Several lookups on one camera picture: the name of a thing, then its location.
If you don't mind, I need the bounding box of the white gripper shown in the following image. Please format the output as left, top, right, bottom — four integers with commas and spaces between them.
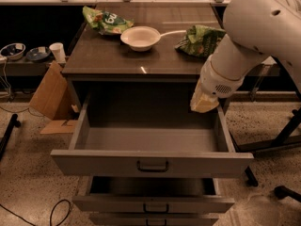
190, 56, 244, 113

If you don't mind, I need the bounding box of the grey top drawer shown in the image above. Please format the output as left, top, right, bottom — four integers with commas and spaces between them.
51, 92, 253, 178

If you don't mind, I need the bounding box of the grey drawer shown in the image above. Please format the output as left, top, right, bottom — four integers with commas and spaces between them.
51, 92, 253, 178
89, 213, 219, 226
72, 177, 234, 214

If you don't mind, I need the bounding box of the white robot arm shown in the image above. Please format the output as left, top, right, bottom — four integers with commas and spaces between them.
190, 0, 301, 113

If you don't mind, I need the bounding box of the grey drawer cabinet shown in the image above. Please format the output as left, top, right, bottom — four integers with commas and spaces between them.
61, 2, 246, 134

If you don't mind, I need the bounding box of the grey middle drawer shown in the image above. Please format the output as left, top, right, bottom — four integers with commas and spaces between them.
72, 177, 234, 214

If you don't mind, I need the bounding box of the grey bottom drawer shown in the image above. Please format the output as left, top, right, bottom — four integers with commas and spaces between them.
89, 213, 219, 226

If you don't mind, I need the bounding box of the green chip bag right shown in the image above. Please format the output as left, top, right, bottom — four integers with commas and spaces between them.
175, 24, 226, 58

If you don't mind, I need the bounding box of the green chip bag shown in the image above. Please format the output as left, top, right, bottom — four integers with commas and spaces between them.
175, 24, 226, 58
82, 6, 134, 35

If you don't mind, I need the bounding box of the white spoon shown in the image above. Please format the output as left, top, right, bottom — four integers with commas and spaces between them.
161, 30, 186, 38

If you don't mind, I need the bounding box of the white bowl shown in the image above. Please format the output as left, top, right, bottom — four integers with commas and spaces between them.
120, 26, 161, 52

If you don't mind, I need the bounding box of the black stand base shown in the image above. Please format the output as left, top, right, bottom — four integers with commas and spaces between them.
230, 108, 301, 202

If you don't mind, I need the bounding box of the green chip bag left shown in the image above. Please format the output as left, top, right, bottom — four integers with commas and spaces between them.
82, 6, 134, 35

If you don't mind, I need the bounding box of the brown cardboard box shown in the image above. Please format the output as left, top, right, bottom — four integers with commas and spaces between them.
29, 61, 77, 135

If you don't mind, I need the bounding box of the white paper cup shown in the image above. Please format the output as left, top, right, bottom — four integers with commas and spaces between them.
49, 42, 66, 63

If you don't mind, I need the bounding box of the blue bowl with card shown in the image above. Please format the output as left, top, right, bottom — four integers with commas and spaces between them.
26, 46, 51, 62

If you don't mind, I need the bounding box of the black pole left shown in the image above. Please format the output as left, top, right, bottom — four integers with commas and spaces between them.
0, 114, 21, 159

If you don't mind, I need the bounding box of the grey side shelf left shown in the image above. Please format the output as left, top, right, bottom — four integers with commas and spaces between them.
0, 57, 54, 76

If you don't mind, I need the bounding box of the blue bowl far left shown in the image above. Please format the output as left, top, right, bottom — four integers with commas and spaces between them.
0, 42, 25, 61

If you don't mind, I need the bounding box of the black floor cable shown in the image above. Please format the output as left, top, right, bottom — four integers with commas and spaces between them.
0, 199, 73, 226

